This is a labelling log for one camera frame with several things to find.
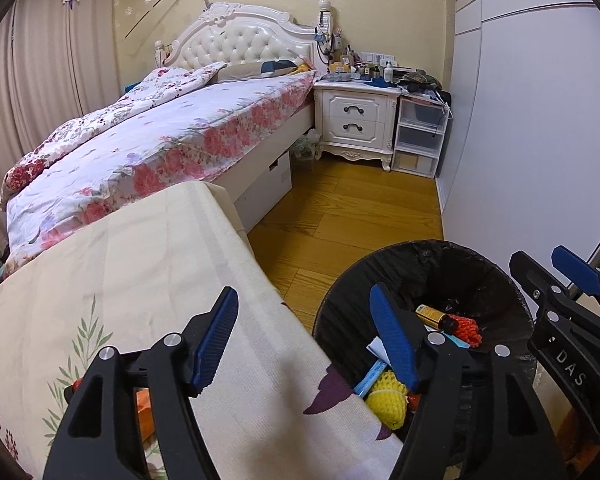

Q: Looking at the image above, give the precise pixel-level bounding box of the blue and silver packet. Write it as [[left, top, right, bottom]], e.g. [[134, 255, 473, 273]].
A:
[[352, 360, 388, 401]]

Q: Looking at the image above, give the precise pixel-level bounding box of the greenish bag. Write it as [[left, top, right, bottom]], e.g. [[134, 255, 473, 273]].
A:
[[292, 130, 323, 160]]

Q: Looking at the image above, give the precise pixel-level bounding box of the orange plastic piece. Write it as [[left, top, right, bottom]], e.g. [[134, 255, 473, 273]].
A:
[[135, 389, 156, 443]]

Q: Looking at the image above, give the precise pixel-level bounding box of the black trash bin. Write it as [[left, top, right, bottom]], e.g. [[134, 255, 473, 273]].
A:
[[312, 240, 541, 461]]

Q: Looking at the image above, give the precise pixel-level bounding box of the cream floral tablecloth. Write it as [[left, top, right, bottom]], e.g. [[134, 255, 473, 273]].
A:
[[0, 181, 406, 480]]

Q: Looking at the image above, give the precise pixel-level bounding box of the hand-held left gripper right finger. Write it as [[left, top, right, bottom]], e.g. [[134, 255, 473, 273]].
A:
[[369, 283, 566, 480]]

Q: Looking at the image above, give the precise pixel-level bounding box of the lavender grey small box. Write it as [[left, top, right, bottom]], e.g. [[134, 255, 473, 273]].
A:
[[366, 336, 393, 367]]

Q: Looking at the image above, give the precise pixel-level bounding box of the white nightstand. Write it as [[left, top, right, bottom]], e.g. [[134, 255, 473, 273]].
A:
[[312, 82, 400, 172]]

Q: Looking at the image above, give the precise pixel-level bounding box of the floral quilt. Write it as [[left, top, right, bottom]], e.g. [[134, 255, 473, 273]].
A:
[[0, 61, 227, 206]]

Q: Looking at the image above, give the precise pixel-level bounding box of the bed with floral quilt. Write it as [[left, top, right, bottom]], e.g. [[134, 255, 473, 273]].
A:
[[5, 71, 317, 273]]

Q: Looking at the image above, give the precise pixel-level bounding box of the yellow bottle with black cap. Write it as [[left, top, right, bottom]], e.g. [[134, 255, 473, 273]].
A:
[[415, 304, 460, 333]]

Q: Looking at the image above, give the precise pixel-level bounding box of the red bottle with black cap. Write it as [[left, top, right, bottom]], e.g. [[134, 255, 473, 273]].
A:
[[447, 316, 481, 350]]

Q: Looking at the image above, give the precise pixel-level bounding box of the beige pillow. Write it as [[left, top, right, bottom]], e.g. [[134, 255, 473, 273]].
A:
[[215, 59, 313, 83]]

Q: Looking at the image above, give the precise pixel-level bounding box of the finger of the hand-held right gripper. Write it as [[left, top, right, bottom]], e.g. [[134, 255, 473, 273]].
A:
[[510, 251, 573, 313], [552, 246, 600, 306]]

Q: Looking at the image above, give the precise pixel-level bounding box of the clear plastic drawer unit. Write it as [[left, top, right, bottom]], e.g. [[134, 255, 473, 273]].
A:
[[391, 96, 448, 179]]

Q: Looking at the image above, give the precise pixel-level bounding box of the white sliding door wardrobe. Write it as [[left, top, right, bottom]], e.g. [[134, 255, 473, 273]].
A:
[[437, 0, 600, 301]]

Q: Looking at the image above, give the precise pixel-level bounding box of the yellow foam fruit net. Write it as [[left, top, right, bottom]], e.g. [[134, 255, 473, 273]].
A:
[[365, 370, 410, 431]]

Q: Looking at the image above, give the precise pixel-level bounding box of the beige curtain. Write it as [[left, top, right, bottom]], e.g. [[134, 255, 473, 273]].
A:
[[0, 0, 121, 241]]

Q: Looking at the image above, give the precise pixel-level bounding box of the cluster of bottles and jars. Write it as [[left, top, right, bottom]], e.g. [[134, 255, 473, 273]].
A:
[[325, 50, 443, 93]]

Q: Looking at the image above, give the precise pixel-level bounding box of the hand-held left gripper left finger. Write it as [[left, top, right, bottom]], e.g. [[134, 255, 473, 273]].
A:
[[42, 286, 240, 480]]

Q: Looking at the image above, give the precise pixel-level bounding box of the thin metal pole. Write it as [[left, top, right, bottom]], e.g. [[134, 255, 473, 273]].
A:
[[124, 0, 212, 40]]

